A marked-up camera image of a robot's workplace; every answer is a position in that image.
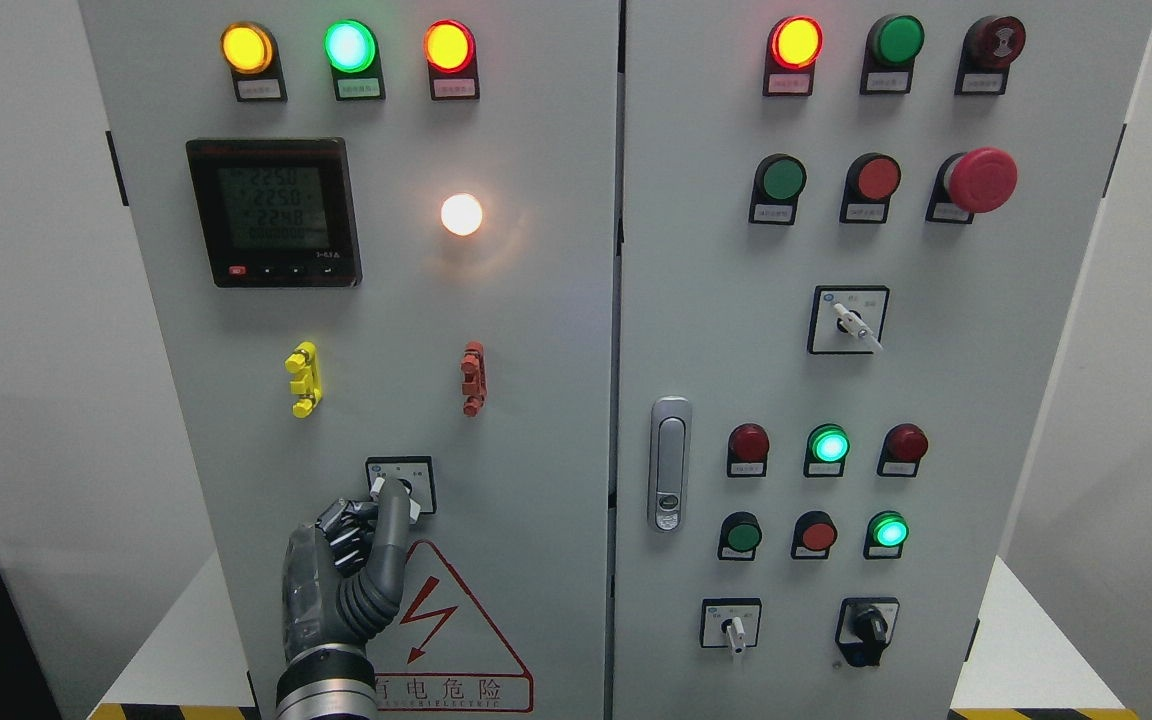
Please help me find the green indicator light top left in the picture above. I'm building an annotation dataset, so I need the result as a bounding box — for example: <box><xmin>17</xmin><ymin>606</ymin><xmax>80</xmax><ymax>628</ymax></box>
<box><xmin>323</xmin><ymin>18</ymin><xmax>385</xmax><ymax>101</ymax></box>

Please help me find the red emergency stop button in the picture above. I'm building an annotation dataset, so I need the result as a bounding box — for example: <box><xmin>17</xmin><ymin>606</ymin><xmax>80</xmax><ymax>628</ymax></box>
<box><xmin>925</xmin><ymin>147</ymin><xmax>1018</xmax><ymax>225</ymax></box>

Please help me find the red push button second row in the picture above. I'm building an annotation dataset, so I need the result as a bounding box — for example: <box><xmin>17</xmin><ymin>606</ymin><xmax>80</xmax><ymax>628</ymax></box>
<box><xmin>838</xmin><ymin>152</ymin><xmax>902</xmax><ymax>223</ymax></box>

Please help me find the green push button lower row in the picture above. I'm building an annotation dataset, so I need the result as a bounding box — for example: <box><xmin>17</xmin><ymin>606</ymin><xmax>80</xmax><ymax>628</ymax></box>
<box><xmin>717</xmin><ymin>511</ymin><xmax>763</xmax><ymax>561</ymax></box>

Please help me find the yellow plastic clip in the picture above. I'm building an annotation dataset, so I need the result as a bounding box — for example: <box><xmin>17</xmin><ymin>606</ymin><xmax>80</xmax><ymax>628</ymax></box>
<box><xmin>285</xmin><ymin>341</ymin><xmax>323</xmax><ymax>419</ymax></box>

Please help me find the white rotary switch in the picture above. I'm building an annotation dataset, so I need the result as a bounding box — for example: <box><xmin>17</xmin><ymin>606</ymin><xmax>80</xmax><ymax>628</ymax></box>
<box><xmin>699</xmin><ymin>597</ymin><xmax>761</xmax><ymax>659</ymax></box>
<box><xmin>808</xmin><ymin>285</ymin><xmax>890</xmax><ymax>355</ymax></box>

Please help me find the green push button top row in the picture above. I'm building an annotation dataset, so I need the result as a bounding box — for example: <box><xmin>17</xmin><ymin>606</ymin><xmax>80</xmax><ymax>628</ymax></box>
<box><xmin>859</xmin><ymin>14</ymin><xmax>925</xmax><ymax>96</ymax></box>

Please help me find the dark red indicator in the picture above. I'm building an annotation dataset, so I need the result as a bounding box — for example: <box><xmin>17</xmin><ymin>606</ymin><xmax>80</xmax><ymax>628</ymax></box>
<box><xmin>726</xmin><ymin>423</ymin><xmax>771</xmax><ymax>478</ymax></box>
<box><xmin>876</xmin><ymin>423</ymin><xmax>931</xmax><ymax>478</ymax></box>

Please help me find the green push button second row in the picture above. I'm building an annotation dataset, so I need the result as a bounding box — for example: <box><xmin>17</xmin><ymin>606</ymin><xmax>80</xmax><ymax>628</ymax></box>
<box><xmin>748</xmin><ymin>152</ymin><xmax>806</xmax><ymax>225</ymax></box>

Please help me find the white rotary switch upper right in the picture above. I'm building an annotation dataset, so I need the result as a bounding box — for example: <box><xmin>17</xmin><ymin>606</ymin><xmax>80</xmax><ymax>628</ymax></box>
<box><xmin>808</xmin><ymin>285</ymin><xmax>890</xmax><ymax>355</ymax></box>

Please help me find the white platform with hazard stripe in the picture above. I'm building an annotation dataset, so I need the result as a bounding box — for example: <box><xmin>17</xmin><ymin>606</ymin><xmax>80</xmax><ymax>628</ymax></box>
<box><xmin>90</xmin><ymin>556</ymin><xmax>1137</xmax><ymax>719</ymax></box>

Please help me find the lit green indicator middle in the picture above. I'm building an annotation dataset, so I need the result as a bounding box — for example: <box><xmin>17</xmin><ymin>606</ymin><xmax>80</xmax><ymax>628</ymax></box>
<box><xmin>803</xmin><ymin>423</ymin><xmax>851</xmax><ymax>478</ymax></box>

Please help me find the yellow indicator light top left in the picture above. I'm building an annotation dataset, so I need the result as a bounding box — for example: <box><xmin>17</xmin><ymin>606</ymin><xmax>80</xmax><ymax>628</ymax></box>
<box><xmin>220</xmin><ymin>20</ymin><xmax>287</xmax><ymax>103</ymax></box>

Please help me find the red push button lower row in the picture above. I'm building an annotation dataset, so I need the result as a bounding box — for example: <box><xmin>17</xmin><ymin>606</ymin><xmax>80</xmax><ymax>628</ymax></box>
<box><xmin>790</xmin><ymin>510</ymin><xmax>838</xmax><ymax>560</ymax></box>

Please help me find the white rotary switch lower right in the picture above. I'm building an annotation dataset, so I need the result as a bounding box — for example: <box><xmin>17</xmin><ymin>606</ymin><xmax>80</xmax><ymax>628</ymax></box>
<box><xmin>699</xmin><ymin>597</ymin><xmax>761</xmax><ymax>659</ymax></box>

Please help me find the black digital power meter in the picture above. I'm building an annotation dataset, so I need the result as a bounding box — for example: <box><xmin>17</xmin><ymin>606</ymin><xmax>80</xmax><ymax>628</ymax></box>
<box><xmin>185</xmin><ymin>137</ymin><xmax>364</xmax><ymax>288</ymax></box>

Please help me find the white rotary switch door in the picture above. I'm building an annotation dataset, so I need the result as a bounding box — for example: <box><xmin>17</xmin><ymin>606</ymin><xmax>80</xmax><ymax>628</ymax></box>
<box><xmin>365</xmin><ymin>455</ymin><xmax>438</xmax><ymax>516</ymax></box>

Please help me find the grey left cabinet door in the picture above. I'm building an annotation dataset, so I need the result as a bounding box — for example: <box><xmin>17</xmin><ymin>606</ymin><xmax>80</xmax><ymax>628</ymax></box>
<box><xmin>79</xmin><ymin>1</ymin><xmax>620</xmax><ymax>719</ymax></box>

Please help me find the dark red indicator right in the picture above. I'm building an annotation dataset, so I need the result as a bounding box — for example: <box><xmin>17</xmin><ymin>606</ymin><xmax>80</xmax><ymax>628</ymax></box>
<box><xmin>876</xmin><ymin>423</ymin><xmax>931</xmax><ymax>478</ymax></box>

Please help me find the lit green indicator lower row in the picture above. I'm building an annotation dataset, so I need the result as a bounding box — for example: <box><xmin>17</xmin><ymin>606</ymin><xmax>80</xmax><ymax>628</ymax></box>
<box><xmin>863</xmin><ymin>510</ymin><xmax>909</xmax><ymax>560</ymax></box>

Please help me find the red-rimmed indicator light left door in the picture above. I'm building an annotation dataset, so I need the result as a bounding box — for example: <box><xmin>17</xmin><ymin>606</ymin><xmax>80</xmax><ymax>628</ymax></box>
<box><xmin>422</xmin><ymin>18</ymin><xmax>480</xmax><ymax>101</ymax></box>

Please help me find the red electric hazard warning sign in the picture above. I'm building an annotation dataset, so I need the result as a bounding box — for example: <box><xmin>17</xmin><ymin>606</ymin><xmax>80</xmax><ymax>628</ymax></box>
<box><xmin>367</xmin><ymin>539</ymin><xmax>535</xmax><ymax>714</ymax></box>

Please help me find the dark red indicator left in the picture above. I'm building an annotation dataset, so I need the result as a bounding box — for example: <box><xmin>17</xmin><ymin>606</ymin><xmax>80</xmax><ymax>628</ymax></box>
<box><xmin>726</xmin><ymin>423</ymin><xmax>771</xmax><ymax>478</ymax></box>

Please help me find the grey cabinet door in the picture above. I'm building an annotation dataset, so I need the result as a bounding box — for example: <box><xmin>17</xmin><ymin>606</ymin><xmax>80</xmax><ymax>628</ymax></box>
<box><xmin>609</xmin><ymin>1</ymin><xmax>1152</xmax><ymax>719</ymax></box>
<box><xmin>79</xmin><ymin>1</ymin><xmax>620</xmax><ymax>719</ymax></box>

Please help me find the red plastic clip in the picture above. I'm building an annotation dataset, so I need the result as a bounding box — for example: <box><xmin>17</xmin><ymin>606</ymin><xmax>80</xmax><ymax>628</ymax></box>
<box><xmin>460</xmin><ymin>341</ymin><xmax>488</xmax><ymax>418</ymax></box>

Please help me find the red lit indicator right door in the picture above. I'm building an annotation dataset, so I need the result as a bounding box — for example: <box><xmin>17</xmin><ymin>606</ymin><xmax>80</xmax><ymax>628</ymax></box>
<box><xmin>761</xmin><ymin>15</ymin><xmax>823</xmax><ymax>97</ymax></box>

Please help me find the black rotary selector knob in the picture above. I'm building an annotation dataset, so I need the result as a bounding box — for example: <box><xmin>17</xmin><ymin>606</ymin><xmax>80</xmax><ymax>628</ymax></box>
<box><xmin>835</xmin><ymin>597</ymin><xmax>900</xmax><ymax>667</ymax></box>

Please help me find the dark red buzzer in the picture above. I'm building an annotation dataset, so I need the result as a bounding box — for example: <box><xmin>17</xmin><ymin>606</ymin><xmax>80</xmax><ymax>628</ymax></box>
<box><xmin>955</xmin><ymin>15</ymin><xmax>1026</xmax><ymax>96</ymax></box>

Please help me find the clear round light bulb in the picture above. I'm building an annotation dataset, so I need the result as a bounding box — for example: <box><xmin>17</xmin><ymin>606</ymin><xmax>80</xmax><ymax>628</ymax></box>
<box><xmin>439</xmin><ymin>194</ymin><xmax>484</xmax><ymax>237</ymax></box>

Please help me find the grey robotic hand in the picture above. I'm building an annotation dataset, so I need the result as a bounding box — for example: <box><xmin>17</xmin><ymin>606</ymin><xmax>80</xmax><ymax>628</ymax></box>
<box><xmin>283</xmin><ymin>478</ymin><xmax>420</xmax><ymax>660</ymax></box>

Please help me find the silver door latch handle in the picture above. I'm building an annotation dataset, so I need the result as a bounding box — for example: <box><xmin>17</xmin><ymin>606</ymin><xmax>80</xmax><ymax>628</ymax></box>
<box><xmin>646</xmin><ymin>396</ymin><xmax>692</xmax><ymax>532</ymax></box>

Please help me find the grey right cabinet door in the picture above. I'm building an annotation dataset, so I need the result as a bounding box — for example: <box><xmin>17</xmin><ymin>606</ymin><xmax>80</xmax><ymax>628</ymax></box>
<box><xmin>609</xmin><ymin>1</ymin><xmax>1152</xmax><ymax>719</ymax></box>

